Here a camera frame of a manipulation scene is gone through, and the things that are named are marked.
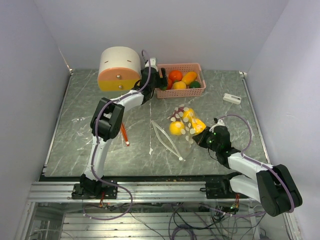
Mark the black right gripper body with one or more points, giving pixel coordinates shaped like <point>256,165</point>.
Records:
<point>209,142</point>

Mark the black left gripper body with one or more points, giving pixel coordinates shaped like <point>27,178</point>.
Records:
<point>159,82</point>

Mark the fake red orange tomato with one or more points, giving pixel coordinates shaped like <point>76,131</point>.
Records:
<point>169,84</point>

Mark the fake yellow peach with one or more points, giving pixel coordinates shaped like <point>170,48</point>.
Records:
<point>179,85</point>

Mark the clear white-slider zip bag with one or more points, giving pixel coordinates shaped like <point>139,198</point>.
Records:
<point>179,146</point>

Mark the fake yellow orange mango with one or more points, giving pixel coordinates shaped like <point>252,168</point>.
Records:
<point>189,77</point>

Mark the fake yellow lemon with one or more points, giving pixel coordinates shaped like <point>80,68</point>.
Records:
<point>177,128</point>

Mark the fake dark green avocado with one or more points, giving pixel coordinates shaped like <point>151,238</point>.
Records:
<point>194,85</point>

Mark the clear red-zip bag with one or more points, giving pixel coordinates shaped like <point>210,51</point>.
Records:
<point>104,129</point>

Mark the fake purple onion slice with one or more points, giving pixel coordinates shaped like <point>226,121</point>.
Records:
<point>177,115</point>

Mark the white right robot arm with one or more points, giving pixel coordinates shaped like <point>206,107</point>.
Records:
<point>271,185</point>

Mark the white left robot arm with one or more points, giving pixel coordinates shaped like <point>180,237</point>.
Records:
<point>91,179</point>

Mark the fake yellow bell pepper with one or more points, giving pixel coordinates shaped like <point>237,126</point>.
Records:
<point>194,125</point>

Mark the round pastel mini drawer cabinet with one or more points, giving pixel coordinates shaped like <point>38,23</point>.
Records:
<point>119,69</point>

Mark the white plastic clip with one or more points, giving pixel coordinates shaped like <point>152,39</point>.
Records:
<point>232,98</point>

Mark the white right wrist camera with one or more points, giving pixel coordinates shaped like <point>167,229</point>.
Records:
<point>218,122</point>

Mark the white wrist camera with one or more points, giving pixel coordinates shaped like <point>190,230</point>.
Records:
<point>218,122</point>
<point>151,62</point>

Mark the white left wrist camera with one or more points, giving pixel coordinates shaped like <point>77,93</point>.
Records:
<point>151,62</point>

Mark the aluminium rail frame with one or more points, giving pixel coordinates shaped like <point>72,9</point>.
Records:
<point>167,208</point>

